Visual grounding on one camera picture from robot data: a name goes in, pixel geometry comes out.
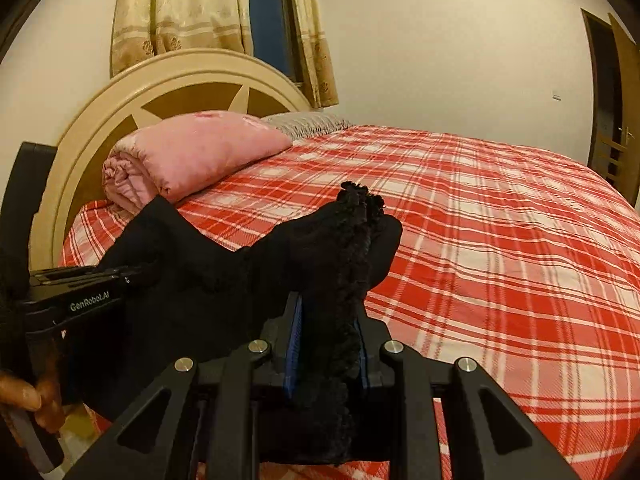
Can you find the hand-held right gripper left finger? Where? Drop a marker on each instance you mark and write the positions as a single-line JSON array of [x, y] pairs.
[[294, 345]]

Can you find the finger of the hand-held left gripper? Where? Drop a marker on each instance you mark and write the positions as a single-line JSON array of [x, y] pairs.
[[85, 276]]

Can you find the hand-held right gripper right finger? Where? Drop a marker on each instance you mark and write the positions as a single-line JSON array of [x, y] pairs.
[[363, 360]]

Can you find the black pants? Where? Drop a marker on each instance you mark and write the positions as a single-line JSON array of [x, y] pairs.
[[210, 270]]

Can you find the person's left hand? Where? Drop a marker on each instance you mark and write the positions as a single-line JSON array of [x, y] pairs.
[[20, 392]]

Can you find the cream round headboard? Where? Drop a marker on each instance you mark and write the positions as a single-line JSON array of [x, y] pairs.
[[75, 150]]

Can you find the pink folded quilt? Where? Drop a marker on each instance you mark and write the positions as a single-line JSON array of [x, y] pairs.
[[200, 155]]

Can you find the red plaid bed sheet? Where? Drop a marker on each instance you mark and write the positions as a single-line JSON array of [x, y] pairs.
[[500, 260]]

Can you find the grey striped pillow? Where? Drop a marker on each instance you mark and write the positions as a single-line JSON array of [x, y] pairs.
[[310, 124]]

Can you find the beige patterned curtain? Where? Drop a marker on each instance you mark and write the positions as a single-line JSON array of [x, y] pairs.
[[312, 35], [175, 10]]

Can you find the window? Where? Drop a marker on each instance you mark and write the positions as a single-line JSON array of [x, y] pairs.
[[270, 25]]

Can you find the brown wooden door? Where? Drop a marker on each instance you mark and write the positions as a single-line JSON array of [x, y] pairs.
[[627, 110]]

